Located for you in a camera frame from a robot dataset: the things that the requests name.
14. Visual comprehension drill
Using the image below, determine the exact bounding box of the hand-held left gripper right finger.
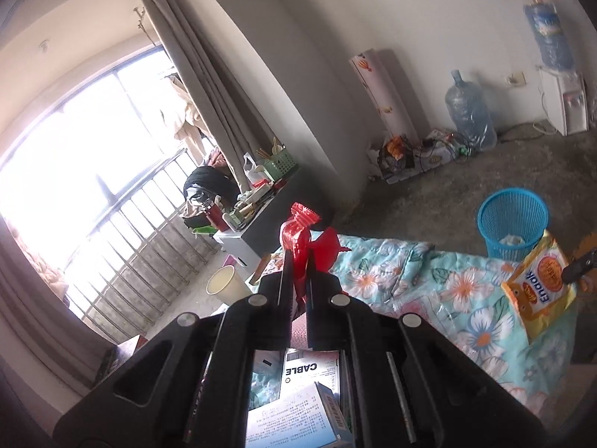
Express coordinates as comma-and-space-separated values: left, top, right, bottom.
307, 260, 547, 448

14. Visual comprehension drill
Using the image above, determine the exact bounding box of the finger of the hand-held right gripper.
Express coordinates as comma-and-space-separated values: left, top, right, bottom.
561, 248, 597, 285

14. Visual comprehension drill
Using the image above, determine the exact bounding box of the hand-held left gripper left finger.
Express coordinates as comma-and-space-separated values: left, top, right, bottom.
53, 252, 296, 448

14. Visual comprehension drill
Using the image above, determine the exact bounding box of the yellow snack packet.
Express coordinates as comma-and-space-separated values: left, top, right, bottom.
501, 230, 579, 342

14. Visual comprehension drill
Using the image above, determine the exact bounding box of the red plastic wrapper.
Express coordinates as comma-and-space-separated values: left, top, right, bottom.
279, 202, 351, 309

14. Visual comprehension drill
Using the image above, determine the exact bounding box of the blue plastic wastebasket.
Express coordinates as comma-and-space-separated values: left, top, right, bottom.
476, 188, 550, 262

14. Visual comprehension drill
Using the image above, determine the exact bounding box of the brown packet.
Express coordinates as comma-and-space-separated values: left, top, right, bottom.
252, 253, 277, 286

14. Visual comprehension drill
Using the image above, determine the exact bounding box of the paper cup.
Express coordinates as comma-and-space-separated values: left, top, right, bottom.
206, 265, 253, 306

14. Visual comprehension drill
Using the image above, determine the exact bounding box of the white flat cardboard box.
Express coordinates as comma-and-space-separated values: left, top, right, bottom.
280, 349, 343, 402

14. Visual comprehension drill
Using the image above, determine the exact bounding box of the dark topped small cabinet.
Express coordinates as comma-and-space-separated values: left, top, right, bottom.
213, 168, 334, 271

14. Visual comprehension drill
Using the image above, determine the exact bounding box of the red thermos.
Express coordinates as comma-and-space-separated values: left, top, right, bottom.
200, 198, 230, 233

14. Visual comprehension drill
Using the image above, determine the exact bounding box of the floral blanket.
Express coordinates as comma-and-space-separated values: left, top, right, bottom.
266, 231, 579, 421

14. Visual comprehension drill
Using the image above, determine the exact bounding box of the white and blue small carton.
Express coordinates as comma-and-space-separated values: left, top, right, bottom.
245, 382, 355, 448

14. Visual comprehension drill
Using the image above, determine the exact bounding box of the green plastic basket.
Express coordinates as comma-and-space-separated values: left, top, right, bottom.
263, 152, 299, 183

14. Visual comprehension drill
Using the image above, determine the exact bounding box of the white plastic bag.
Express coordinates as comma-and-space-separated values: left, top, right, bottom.
243, 153, 266, 185

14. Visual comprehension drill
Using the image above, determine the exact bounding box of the black bag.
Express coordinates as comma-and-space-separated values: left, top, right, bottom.
183, 165, 238, 206

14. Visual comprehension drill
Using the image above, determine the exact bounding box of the metal window railing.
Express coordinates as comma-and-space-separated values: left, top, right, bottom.
60, 147, 220, 332

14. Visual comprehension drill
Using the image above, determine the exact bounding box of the white water dispenser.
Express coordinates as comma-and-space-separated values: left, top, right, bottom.
540, 68, 589, 137

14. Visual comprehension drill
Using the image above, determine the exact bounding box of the empty clear water jug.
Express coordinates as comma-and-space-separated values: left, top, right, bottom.
444, 69, 498, 152

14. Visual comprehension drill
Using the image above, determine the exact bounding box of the beige hanging garment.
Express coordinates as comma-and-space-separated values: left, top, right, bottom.
159, 75, 210, 159

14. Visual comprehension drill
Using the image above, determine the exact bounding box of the floral printed cylinder cover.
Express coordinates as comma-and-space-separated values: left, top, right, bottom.
350, 47, 421, 143

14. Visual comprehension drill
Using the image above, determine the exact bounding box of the pink fluffy garment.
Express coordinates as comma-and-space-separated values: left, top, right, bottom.
30, 259, 68, 295

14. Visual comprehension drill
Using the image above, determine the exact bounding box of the grey curtain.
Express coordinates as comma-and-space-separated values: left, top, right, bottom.
0, 221, 117, 353
129, 0, 281, 197

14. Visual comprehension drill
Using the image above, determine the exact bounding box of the white power cable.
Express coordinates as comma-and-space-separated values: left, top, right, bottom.
532, 93, 560, 137

